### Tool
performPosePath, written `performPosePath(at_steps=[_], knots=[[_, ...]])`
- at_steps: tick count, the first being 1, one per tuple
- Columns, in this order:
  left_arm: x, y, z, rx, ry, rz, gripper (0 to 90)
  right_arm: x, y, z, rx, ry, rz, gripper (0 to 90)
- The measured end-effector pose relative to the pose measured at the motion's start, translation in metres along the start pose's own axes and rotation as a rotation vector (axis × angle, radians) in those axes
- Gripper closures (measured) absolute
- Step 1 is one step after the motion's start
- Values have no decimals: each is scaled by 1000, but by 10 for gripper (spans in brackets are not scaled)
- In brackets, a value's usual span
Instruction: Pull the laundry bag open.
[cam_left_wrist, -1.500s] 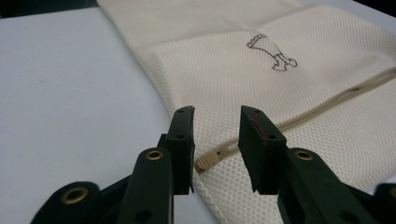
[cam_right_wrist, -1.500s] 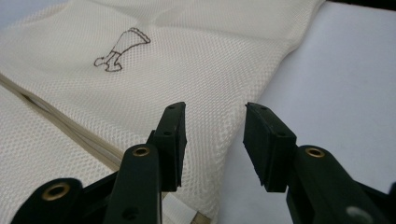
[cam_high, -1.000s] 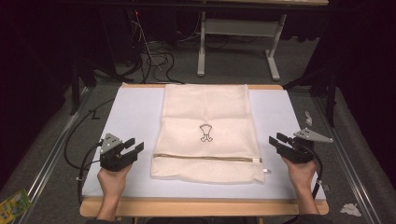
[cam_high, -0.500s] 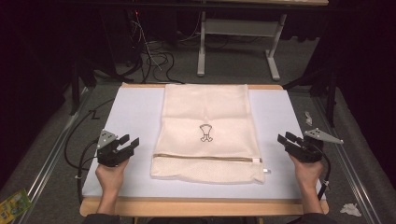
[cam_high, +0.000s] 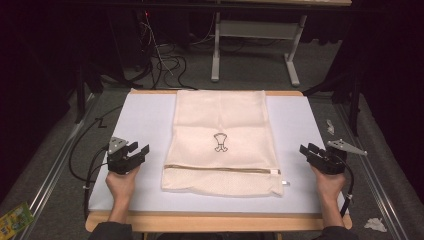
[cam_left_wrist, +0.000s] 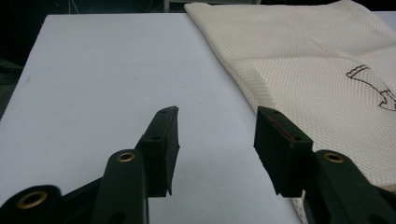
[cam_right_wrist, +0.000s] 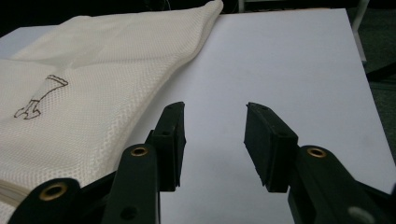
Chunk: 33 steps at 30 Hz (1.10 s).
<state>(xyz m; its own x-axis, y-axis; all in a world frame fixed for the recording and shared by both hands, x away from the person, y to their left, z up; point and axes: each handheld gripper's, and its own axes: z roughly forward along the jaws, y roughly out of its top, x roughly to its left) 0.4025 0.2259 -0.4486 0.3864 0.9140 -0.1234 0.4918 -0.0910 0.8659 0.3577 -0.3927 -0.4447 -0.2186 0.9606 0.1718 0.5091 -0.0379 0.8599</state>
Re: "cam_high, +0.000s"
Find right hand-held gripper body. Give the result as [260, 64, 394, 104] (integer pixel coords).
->
[309, 138, 369, 176]

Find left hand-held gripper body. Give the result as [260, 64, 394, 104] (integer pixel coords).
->
[106, 136, 142, 176]

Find cream mesh laundry bag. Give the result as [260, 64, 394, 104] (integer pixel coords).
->
[160, 88, 291, 198]

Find person's left hand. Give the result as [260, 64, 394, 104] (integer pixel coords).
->
[105, 166, 142, 210]

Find person's right hand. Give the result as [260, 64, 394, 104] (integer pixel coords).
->
[310, 164, 347, 208]

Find white board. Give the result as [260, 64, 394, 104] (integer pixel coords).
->
[87, 92, 350, 215]

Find black stand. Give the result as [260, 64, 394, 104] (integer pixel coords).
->
[73, 58, 105, 125]
[302, 64, 364, 138]

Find crumpled white paper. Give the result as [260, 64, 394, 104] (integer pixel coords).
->
[363, 217, 389, 234]

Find green printed packet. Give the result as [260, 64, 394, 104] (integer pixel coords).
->
[0, 201, 35, 240]

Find right hand-held gripper black cable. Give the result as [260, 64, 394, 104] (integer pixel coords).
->
[339, 159, 355, 218]

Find hand-held gripper black cable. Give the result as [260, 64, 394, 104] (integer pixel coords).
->
[68, 105, 123, 220]
[339, 159, 355, 218]

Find left hand-held gripper black cable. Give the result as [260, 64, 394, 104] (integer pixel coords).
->
[68, 105, 123, 220]

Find metal floor rail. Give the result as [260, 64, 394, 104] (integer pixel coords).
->
[14, 92, 102, 240]
[334, 102, 410, 240]

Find tangle of floor cables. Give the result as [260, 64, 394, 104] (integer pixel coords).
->
[132, 9, 198, 91]

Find white metal desk frame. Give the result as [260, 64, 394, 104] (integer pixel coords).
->
[210, 0, 353, 88]

